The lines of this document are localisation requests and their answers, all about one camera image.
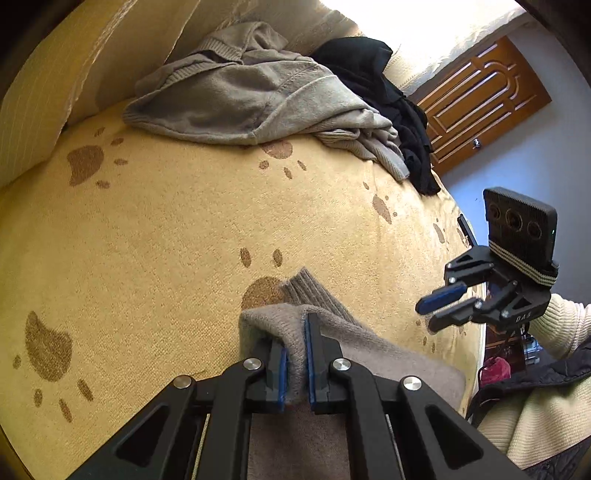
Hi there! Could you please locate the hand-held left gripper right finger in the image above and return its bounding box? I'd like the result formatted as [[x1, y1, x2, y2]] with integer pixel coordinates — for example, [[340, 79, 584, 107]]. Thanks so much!
[[305, 313, 532, 480]]

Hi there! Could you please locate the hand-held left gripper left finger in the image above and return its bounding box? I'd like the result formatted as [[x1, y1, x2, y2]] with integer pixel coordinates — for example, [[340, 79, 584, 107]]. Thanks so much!
[[69, 339, 289, 480]]

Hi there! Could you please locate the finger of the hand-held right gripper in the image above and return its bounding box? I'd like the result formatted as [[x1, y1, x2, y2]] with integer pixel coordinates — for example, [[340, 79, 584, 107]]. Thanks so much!
[[416, 247, 496, 315], [428, 279, 520, 332]]

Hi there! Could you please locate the taupe knit sweater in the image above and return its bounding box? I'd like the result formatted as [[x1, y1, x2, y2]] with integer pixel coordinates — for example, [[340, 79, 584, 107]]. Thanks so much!
[[238, 265, 467, 480]]

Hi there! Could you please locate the black smartphone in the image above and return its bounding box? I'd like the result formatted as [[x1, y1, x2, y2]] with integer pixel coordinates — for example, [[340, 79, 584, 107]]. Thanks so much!
[[456, 213, 480, 248]]

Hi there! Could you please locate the pink soft item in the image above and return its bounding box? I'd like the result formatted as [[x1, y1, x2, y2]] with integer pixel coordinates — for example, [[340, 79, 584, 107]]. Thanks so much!
[[479, 355, 511, 386]]

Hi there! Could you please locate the brown wooden panel door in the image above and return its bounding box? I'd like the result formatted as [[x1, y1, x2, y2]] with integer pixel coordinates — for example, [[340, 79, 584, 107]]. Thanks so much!
[[409, 36, 552, 176]]

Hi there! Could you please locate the yellow paw print blanket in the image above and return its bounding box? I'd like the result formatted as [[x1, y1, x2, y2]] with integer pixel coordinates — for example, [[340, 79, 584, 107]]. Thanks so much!
[[0, 99, 490, 480]]

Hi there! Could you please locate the sheer white curtain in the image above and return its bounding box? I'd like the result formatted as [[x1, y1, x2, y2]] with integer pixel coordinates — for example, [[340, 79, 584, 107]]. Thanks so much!
[[323, 0, 532, 88]]

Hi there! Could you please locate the black garment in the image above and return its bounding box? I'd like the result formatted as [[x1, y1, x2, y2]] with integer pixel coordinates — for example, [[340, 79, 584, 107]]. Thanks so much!
[[310, 37, 441, 197]]

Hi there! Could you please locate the grey-brown crumpled cardigan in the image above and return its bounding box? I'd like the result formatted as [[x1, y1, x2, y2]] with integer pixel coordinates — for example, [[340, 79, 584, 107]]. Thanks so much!
[[122, 21, 411, 182]]

